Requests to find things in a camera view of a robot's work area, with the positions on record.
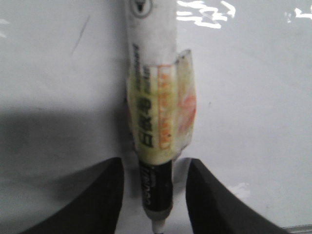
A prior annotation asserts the white whiteboard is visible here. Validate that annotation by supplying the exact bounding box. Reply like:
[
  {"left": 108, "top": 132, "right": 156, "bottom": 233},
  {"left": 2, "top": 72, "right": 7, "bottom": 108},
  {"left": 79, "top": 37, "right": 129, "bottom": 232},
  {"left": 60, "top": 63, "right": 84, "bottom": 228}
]
[{"left": 0, "top": 0, "right": 312, "bottom": 234}]

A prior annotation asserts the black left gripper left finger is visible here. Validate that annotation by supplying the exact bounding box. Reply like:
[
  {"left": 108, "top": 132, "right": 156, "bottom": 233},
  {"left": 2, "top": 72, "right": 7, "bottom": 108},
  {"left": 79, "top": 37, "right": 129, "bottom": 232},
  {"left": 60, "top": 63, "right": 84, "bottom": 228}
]
[{"left": 22, "top": 157, "right": 124, "bottom": 234}]

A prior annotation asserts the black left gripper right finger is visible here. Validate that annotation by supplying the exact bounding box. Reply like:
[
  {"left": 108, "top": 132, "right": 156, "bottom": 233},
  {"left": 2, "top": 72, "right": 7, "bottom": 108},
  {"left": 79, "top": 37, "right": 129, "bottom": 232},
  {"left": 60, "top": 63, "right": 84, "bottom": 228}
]
[{"left": 186, "top": 158, "right": 287, "bottom": 234}]

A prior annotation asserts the taped whiteboard marker pen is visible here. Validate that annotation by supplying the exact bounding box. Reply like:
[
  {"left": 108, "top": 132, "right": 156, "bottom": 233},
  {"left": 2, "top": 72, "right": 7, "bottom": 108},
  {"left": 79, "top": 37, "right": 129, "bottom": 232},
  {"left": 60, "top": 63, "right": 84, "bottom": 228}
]
[{"left": 125, "top": 0, "right": 196, "bottom": 234}]

